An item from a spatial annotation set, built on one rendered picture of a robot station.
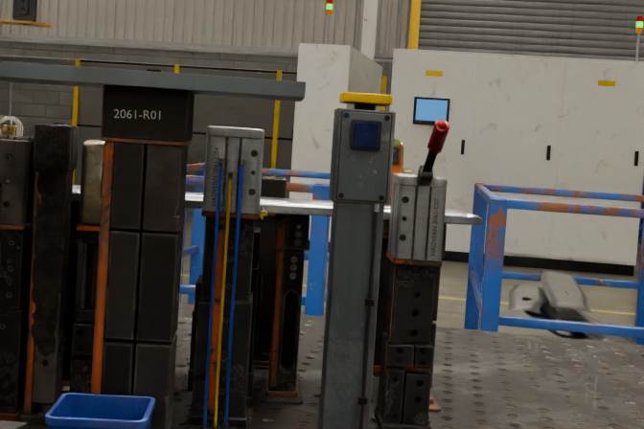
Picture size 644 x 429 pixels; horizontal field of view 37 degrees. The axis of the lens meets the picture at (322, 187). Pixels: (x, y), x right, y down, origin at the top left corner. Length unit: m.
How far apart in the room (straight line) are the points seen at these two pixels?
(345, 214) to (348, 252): 0.05
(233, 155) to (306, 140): 7.99
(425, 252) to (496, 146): 7.89
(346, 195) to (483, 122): 8.08
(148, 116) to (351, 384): 0.40
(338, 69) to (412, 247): 7.95
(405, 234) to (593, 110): 8.03
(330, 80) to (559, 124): 2.20
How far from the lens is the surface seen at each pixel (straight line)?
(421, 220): 1.31
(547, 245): 9.29
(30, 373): 1.34
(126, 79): 1.11
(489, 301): 3.15
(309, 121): 9.27
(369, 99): 1.14
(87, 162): 1.32
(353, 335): 1.17
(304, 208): 1.41
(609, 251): 9.37
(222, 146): 1.29
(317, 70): 9.28
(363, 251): 1.15
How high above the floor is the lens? 1.10
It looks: 3 degrees down
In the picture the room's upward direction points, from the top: 4 degrees clockwise
